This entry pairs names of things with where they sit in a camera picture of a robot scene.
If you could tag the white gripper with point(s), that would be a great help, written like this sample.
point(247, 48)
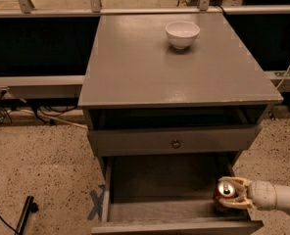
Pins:
point(262, 193)

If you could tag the red coke can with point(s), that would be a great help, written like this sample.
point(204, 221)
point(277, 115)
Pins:
point(224, 190)

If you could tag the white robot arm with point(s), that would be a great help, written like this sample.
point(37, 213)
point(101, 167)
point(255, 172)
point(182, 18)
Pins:
point(282, 197)

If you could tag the round metal drawer knob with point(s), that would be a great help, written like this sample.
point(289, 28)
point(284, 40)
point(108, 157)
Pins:
point(175, 143)

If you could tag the open middle grey drawer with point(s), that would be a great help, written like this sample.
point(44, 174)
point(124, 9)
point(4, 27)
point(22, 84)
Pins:
point(169, 195)

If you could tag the grey drawer cabinet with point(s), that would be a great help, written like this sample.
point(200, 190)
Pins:
point(136, 80)

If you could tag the top grey drawer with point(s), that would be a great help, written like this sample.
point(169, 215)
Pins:
point(206, 139)

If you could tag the blue tape cross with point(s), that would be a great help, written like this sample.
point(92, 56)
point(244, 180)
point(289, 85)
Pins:
point(97, 201)

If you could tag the white ceramic bowl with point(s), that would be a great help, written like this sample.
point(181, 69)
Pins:
point(181, 34)

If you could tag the black bar on floor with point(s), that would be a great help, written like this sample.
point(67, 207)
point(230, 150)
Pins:
point(29, 207)

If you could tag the metal railing frame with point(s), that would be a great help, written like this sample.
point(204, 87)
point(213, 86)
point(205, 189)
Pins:
point(68, 86)

